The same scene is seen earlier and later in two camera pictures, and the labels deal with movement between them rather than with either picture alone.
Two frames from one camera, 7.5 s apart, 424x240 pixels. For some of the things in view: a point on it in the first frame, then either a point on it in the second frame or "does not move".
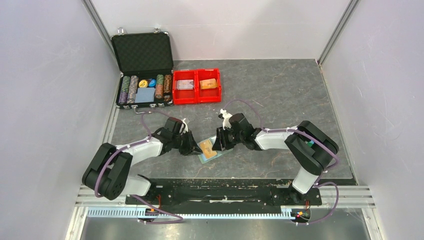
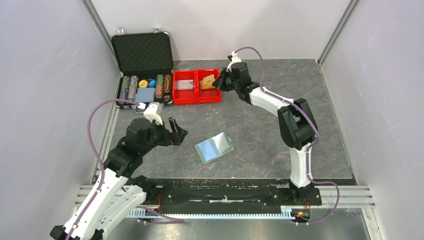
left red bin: x=185 y=97 does not move
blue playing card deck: x=145 y=95 does not move
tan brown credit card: x=206 y=147 to x=207 y=80
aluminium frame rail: x=328 y=196 does not move
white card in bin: x=185 y=84 does not move
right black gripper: x=219 y=144 to x=219 y=83
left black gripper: x=192 y=147 to x=180 y=133
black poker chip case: x=145 y=61 does not move
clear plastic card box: x=219 y=153 does not move
